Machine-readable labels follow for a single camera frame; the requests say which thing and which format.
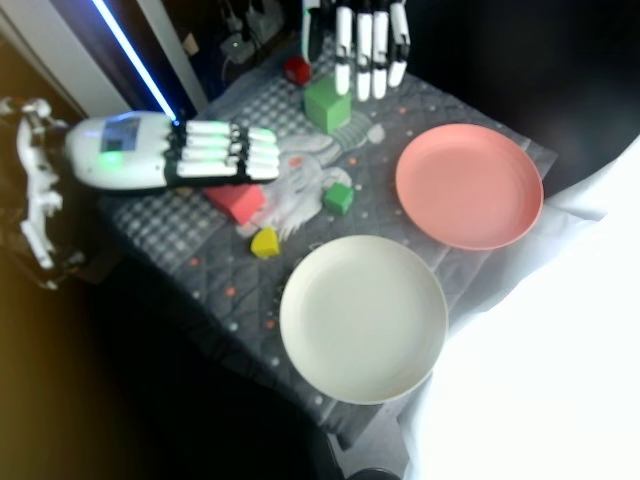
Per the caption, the yellow quarter-round block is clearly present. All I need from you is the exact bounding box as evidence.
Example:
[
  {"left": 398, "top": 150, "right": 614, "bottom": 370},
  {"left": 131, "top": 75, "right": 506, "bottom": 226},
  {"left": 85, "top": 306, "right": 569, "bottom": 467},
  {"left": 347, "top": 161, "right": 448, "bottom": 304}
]
[{"left": 249, "top": 226, "right": 281, "bottom": 260}]

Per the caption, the blue light strip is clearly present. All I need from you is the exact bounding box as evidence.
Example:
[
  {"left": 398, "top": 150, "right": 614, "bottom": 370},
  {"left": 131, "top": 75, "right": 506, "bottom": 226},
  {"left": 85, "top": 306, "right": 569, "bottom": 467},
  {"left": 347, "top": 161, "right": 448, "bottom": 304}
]
[{"left": 92, "top": 0, "right": 181, "bottom": 124}]

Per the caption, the small green cube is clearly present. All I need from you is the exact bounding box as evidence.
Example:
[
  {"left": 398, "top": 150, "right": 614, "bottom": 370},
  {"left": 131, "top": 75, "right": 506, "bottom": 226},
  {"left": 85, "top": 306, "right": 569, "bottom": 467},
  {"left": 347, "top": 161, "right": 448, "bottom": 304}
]
[{"left": 323, "top": 182, "right": 355, "bottom": 217}]

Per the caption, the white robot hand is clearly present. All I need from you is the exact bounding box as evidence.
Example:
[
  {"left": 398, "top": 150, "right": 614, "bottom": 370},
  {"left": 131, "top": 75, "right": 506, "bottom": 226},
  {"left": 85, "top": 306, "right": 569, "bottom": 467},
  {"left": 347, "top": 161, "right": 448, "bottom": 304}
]
[
  {"left": 301, "top": 0, "right": 412, "bottom": 103},
  {"left": 63, "top": 112, "right": 280, "bottom": 192}
]

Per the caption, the white plate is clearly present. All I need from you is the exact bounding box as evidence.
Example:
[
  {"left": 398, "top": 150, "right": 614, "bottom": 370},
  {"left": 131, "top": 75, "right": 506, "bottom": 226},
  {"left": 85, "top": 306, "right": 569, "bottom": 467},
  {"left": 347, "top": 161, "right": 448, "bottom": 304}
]
[{"left": 278, "top": 234, "right": 450, "bottom": 405}]

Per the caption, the small red block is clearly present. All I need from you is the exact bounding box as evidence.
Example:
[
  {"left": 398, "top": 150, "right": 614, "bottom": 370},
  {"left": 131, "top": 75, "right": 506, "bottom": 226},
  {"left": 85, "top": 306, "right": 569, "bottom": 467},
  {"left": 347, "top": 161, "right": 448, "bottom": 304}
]
[{"left": 283, "top": 55, "right": 314, "bottom": 85}]

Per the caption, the grey quilt with bear print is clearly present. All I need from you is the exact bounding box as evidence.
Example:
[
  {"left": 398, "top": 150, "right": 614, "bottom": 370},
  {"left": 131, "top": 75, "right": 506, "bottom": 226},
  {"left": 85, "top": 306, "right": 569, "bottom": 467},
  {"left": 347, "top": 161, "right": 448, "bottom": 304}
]
[{"left": 97, "top": 29, "right": 559, "bottom": 451}]

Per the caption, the large green cube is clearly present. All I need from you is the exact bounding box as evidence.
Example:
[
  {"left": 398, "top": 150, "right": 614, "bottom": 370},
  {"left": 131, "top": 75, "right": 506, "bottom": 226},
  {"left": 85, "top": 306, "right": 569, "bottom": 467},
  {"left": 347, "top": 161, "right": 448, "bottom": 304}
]
[{"left": 302, "top": 73, "right": 353, "bottom": 135}]

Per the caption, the pink plate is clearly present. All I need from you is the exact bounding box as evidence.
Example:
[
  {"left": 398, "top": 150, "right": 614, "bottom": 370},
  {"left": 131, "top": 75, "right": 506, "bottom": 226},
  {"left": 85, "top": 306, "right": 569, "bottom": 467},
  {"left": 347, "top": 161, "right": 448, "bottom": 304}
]
[{"left": 394, "top": 123, "right": 545, "bottom": 251}]

